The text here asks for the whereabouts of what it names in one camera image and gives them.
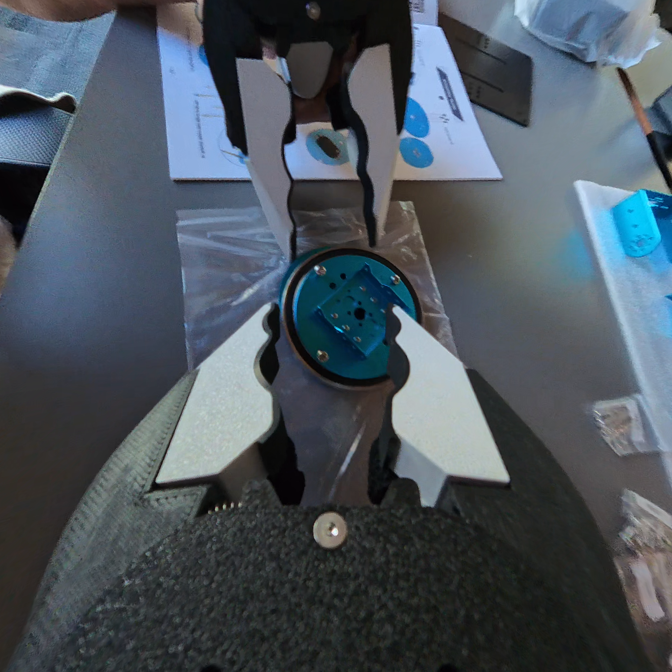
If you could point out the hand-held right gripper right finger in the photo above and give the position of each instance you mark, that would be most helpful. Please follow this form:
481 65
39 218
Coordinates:
451 420

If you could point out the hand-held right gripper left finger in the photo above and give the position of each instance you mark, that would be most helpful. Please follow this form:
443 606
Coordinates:
215 420

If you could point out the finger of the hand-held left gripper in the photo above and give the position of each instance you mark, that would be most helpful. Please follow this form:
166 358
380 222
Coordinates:
262 131
378 131

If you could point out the blue perforated round plate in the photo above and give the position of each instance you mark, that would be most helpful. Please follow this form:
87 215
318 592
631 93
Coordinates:
284 294

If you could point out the person's left forearm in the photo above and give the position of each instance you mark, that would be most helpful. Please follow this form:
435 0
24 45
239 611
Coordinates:
78 8

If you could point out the grey desk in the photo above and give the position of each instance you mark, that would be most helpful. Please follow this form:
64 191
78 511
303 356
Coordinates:
525 236

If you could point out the white instruction booklet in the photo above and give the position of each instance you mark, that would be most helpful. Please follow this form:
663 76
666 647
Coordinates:
462 157

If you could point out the black metal plate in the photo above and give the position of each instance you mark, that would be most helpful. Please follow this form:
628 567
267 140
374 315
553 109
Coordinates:
493 68

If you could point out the clear flat plastic bag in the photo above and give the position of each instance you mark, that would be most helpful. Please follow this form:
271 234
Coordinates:
220 273

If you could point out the clear bag of long screws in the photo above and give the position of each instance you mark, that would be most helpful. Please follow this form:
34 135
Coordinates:
622 425

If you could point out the white foam sheet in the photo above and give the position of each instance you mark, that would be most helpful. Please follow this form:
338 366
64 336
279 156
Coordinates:
609 294

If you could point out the translucent plastic parts bag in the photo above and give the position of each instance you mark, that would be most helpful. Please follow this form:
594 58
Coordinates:
577 26

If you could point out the pile of small hardware bags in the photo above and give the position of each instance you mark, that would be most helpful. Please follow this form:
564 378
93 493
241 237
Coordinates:
645 535

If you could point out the grey woven fabric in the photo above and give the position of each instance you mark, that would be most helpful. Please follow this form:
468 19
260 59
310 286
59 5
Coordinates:
47 57

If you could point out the blue long servo bracket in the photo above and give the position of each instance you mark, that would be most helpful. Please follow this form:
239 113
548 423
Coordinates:
638 225

